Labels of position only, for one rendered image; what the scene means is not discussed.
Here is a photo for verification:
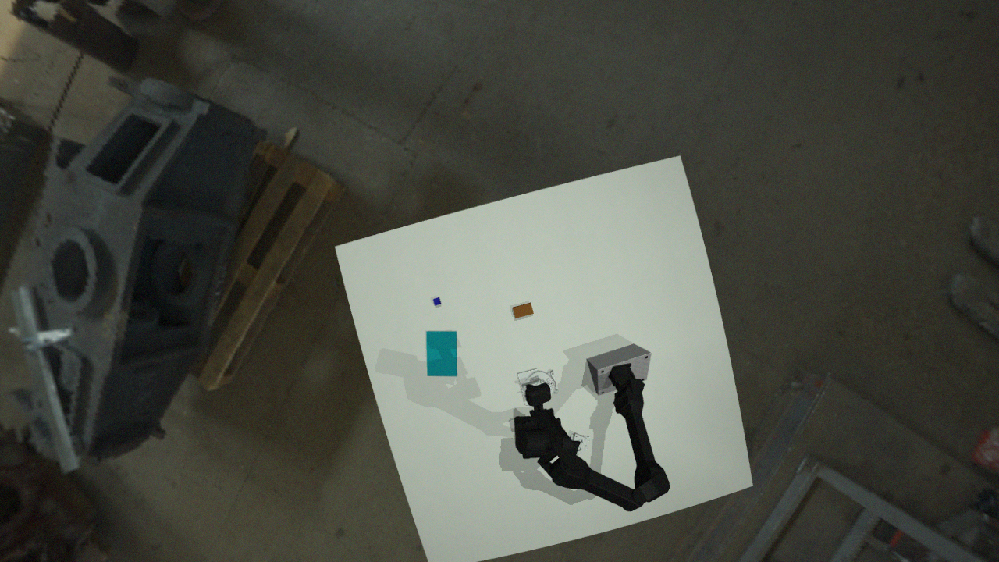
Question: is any teal rectangular plate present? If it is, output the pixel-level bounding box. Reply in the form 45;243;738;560
426;331;457;376

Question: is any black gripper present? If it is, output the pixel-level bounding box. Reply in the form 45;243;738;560
525;382;561;430

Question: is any brown rectangular block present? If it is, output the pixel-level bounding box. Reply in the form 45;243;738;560
513;303;534;318

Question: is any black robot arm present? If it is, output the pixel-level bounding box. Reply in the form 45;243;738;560
514;363;670;511

